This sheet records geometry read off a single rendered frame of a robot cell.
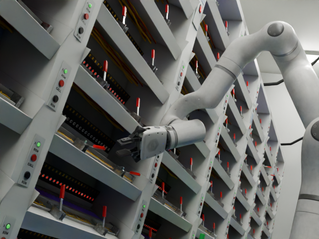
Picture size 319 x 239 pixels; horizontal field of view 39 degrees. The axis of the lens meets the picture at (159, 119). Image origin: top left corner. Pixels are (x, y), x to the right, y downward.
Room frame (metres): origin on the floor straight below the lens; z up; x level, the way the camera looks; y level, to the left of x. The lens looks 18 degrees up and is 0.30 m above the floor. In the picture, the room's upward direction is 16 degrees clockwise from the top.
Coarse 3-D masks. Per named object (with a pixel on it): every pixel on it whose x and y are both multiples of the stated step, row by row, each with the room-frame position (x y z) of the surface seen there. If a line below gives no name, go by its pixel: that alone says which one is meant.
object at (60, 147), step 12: (60, 120) 1.10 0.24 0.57; (72, 132) 1.45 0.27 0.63; (60, 144) 1.14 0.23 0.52; (60, 156) 1.17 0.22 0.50; (72, 156) 1.21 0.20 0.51; (84, 156) 1.25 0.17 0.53; (84, 168) 1.29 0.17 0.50; (96, 168) 1.33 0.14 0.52; (108, 168) 1.45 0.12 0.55; (132, 168) 1.67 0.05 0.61; (108, 180) 1.42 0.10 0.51; (120, 180) 1.48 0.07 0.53; (132, 180) 1.65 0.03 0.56; (144, 180) 1.64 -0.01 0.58; (120, 192) 1.53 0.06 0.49; (132, 192) 1.59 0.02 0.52
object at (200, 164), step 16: (240, 32) 2.29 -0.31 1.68; (224, 96) 2.28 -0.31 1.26; (192, 112) 2.35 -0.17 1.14; (224, 112) 2.35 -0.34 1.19; (208, 128) 2.30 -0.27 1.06; (192, 144) 2.33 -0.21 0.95; (192, 160) 2.32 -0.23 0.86; (208, 160) 2.28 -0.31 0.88; (176, 192) 2.34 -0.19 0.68; (192, 192) 2.30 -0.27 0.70; (192, 208) 2.29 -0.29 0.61
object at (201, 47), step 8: (200, 32) 1.78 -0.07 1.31; (200, 40) 1.82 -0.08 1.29; (208, 40) 1.88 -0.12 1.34; (200, 48) 1.97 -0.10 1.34; (208, 48) 1.91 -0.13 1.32; (200, 56) 2.08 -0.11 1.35; (208, 56) 1.96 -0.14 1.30; (192, 64) 2.20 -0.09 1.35; (200, 64) 2.17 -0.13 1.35; (208, 64) 2.12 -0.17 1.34; (200, 72) 2.26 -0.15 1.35; (208, 72) 2.24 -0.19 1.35
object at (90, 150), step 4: (60, 128) 1.18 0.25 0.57; (60, 132) 1.20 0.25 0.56; (64, 132) 1.21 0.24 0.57; (68, 132) 1.22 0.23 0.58; (68, 136) 1.23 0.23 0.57; (72, 136) 1.24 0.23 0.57; (72, 140) 1.23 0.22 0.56; (88, 148) 1.34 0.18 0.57; (92, 148) 1.35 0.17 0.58; (88, 152) 1.32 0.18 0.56; (92, 152) 1.36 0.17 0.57; (96, 152) 1.38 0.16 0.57; (96, 156) 1.38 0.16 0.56; (100, 156) 1.41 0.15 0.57; (100, 160) 1.42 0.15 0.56; (104, 160) 1.44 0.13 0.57; (108, 160) 1.46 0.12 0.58; (108, 164) 1.45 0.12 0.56; (112, 164) 1.49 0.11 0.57; (124, 176) 1.60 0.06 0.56; (128, 176) 1.62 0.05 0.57
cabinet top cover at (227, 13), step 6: (216, 0) 2.15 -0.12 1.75; (222, 0) 2.14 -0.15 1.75; (228, 0) 2.12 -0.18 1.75; (234, 0) 2.11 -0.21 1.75; (222, 6) 2.19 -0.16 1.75; (228, 6) 2.18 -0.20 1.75; (234, 6) 2.16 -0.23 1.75; (240, 6) 2.18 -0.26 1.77; (222, 12) 2.25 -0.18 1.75; (228, 12) 2.24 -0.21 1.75; (234, 12) 2.22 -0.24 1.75; (240, 12) 2.21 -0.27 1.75; (222, 18) 2.32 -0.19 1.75; (228, 18) 2.30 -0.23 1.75; (234, 18) 2.28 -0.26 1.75; (240, 18) 2.26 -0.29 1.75
